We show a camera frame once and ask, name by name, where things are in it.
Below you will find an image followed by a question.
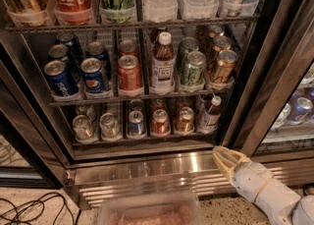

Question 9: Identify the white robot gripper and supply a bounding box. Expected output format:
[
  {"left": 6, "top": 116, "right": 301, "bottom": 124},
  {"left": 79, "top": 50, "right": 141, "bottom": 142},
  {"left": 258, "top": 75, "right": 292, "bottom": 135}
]
[{"left": 213, "top": 146, "right": 300, "bottom": 218}]

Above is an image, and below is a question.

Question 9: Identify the orange soda can front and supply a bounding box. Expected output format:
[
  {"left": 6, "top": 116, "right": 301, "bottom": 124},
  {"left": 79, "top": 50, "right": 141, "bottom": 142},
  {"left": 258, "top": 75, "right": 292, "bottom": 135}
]
[{"left": 175, "top": 106, "right": 194, "bottom": 135}]

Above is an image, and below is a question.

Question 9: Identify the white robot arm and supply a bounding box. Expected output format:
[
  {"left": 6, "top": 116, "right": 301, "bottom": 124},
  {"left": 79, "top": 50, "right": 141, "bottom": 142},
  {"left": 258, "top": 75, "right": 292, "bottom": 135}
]
[{"left": 213, "top": 145, "right": 314, "bottom": 225}]

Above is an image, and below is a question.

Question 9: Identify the tea bottle bottom shelf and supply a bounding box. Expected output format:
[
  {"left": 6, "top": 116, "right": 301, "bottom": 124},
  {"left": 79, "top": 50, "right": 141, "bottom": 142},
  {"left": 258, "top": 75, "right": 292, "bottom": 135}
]
[{"left": 197, "top": 95, "right": 222, "bottom": 134}]

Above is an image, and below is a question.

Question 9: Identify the tea bottle shelf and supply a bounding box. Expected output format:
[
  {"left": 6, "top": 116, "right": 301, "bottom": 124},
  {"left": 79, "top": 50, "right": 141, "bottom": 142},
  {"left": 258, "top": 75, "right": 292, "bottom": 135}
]
[
  {"left": 150, "top": 31, "right": 176, "bottom": 94},
  {"left": 197, "top": 95, "right": 222, "bottom": 134}
]

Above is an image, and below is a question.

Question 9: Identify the red soda can bottom shelf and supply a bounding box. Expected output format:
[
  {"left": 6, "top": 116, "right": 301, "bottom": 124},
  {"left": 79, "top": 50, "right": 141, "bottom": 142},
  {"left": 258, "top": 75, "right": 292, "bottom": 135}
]
[{"left": 151, "top": 109, "right": 171, "bottom": 137}]

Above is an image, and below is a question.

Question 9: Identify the blue can right fridge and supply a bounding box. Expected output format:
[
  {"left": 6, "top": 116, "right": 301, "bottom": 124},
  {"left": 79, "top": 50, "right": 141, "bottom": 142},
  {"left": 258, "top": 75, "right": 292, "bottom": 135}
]
[{"left": 287, "top": 96, "right": 313, "bottom": 125}]

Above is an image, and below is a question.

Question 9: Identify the gold can front middle shelf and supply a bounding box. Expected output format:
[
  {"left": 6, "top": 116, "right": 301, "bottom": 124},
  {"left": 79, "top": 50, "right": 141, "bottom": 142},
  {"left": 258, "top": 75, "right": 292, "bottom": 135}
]
[{"left": 209, "top": 50, "right": 237, "bottom": 84}]

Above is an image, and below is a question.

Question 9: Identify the green can front middle shelf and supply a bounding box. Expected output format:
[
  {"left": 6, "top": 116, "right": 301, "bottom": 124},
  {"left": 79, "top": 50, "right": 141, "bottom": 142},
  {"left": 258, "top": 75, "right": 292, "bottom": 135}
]
[{"left": 180, "top": 51, "right": 206, "bottom": 92}]

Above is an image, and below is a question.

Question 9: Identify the blue silver can bottom shelf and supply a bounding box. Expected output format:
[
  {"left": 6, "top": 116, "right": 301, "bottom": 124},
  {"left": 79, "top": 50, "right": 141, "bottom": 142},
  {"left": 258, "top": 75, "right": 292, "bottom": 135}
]
[{"left": 129, "top": 110, "right": 145, "bottom": 138}]

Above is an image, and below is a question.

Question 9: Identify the gold can middle rear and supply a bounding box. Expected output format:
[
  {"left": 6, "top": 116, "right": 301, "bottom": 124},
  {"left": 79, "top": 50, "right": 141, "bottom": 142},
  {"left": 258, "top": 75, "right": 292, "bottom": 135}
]
[{"left": 207, "top": 34, "right": 232, "bottom": 70}]

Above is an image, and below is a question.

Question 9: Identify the tea bottle middle shelf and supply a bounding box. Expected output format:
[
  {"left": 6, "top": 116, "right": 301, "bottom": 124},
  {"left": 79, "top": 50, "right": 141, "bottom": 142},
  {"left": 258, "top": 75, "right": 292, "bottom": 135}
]
[{"left": 150, "top": 31, "right": 176, "bottom": 94}]

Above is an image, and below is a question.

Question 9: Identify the silver green can bottom shelf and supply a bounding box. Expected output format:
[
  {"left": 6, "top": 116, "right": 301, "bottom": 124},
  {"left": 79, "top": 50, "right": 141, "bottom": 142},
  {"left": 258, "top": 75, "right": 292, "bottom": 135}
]
[{"left": 99, "top": 113, "right": 122, "bottom": 141}]

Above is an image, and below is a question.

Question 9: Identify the green can rear middle shelf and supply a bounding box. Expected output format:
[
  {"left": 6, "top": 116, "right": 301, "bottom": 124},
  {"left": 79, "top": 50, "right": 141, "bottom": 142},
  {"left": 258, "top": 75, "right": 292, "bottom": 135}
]
[{"left": 177, "top": 36, "right": 199, "bottom": 74}]

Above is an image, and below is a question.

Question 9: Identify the orange soda can middle shelf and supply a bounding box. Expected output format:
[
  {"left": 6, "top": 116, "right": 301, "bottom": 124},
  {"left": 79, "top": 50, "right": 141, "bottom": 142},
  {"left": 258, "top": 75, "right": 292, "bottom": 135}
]
[{"left": 118, "top": 55, "right": 144, "bottom": 97}]

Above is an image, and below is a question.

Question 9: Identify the silver can bottom left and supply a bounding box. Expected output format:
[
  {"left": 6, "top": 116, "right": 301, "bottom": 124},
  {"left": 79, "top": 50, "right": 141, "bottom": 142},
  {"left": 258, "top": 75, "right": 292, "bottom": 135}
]
[{"left": 73, "top": 115, "right": 97, "bottom": 144}]

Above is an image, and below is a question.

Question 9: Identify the pepsi can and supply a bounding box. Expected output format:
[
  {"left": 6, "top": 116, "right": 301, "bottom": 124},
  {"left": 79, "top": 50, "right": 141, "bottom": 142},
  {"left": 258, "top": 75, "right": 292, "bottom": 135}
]
[
  {"left": 44, "top": 60, "right": 79, "bottom": 101},
  {"left": 80, "top": 58, "right": 111, "bottom": 94},
  {"left": 48, "top": 43, "right": 80, "bottom": 83}
]

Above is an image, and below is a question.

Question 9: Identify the pepsi can front left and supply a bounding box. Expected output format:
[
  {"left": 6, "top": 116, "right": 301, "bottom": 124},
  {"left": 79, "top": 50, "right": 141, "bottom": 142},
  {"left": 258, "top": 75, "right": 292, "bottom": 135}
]
[{"left": 44, "top": 60, "right": 79, "bottom": 101}]

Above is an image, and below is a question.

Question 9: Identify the pepsi can back left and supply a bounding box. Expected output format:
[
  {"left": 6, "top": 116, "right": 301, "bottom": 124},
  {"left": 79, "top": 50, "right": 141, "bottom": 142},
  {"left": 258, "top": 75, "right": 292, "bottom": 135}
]
[{"left": 48, "top": 43, "right": 80, "bottom": 83}]

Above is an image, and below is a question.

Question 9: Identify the clear plastic bin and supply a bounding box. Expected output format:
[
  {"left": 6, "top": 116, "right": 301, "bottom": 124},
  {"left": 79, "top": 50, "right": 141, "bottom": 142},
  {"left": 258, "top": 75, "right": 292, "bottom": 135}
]
[{"left": 97, "top": 191, "right": 203, "bottom": 225}]

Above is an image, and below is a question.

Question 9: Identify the fridge door frame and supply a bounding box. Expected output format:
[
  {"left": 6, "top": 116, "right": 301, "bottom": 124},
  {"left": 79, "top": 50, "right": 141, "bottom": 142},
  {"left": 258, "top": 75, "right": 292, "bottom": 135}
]
[{"left": 219, "top": 0, "right": 313, "bottom": 163}]

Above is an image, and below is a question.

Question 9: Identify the black floor cable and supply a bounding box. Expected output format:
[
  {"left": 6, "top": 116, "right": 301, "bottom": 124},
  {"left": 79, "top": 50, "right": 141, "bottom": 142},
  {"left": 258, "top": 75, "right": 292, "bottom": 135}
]
[{"left": 0, "top": 192, "right": 82, "bottom": 225}]

